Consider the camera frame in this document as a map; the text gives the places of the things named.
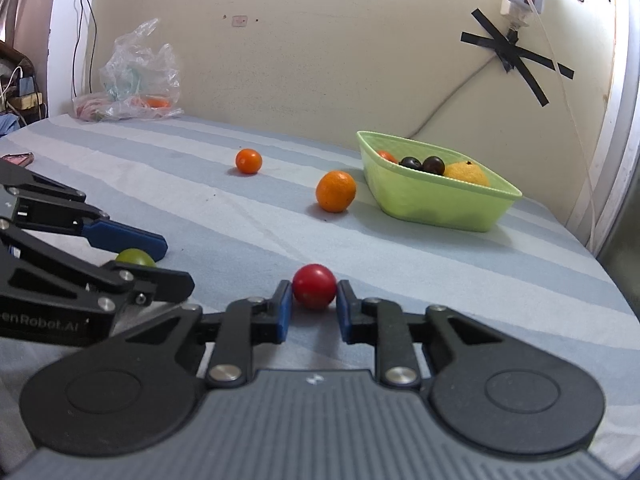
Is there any green lime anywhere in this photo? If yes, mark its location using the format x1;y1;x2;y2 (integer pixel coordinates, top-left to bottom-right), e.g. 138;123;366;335
115;248;156;268

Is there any red cherry tomato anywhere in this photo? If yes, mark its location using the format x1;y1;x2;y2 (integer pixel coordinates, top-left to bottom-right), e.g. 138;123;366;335
378;151;398;164
292;263;337;311

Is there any large orange mandarin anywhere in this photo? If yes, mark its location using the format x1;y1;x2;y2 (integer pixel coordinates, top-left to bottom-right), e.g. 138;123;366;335
316;170;357;214

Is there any dark purple plum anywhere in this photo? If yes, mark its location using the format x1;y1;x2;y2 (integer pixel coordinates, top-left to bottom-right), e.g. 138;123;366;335
421;156;446;176

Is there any yellow lemon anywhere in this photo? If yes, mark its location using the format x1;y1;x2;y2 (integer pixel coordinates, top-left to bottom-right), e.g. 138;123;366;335
442;160;489;186

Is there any striped blue white cloth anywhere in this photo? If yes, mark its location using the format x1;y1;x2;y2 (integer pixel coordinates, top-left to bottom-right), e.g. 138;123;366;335
1;115;639;474

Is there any green plastic basket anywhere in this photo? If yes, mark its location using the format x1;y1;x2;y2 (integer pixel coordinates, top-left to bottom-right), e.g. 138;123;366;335
356;131;522;232

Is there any orange carrot in bag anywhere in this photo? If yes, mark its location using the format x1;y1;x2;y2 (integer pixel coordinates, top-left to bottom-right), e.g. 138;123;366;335
142;96;172;108

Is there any small orange tomato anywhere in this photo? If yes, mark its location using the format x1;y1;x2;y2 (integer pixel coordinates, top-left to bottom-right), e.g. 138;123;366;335
235;148;262;174

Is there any clear plastic bag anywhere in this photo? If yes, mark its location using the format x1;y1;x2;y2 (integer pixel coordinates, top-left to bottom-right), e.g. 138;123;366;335
73;18;183;122

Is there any black tape cross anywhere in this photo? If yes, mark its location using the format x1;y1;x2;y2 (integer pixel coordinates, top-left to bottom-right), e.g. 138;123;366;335
460;9;575;107

